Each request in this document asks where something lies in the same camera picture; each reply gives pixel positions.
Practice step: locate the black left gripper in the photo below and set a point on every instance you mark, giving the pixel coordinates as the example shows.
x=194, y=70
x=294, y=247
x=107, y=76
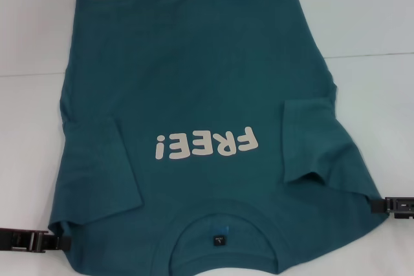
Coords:
x=22, y=239

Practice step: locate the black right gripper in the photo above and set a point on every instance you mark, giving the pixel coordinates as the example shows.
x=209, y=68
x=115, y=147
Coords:
x=404, y=206

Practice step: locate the teal FREE print T-shirt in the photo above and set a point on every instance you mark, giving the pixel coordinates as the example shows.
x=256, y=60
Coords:
x=194, y=79

